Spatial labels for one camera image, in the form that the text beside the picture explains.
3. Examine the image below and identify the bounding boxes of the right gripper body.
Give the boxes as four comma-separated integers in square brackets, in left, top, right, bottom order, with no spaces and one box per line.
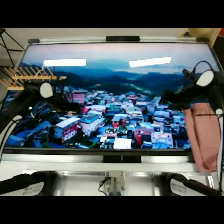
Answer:
[159,87,188,110]

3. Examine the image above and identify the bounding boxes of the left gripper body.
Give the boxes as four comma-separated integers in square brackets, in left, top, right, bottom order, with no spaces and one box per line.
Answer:
[54,94,82,115]

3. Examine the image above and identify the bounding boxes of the wooden rack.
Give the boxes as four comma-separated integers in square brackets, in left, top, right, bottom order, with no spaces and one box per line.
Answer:
[0,65,68,91]

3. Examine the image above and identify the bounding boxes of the pink garment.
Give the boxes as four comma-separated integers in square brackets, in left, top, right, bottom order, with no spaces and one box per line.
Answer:
[182,102,222,174]

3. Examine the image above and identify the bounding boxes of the black cable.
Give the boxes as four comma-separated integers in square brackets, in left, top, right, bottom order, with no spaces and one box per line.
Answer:
[97,177,112,197]
[190,59,224,80]

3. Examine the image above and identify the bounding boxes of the silver frame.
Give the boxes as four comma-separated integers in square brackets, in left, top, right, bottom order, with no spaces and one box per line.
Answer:
[0,152,224,197]

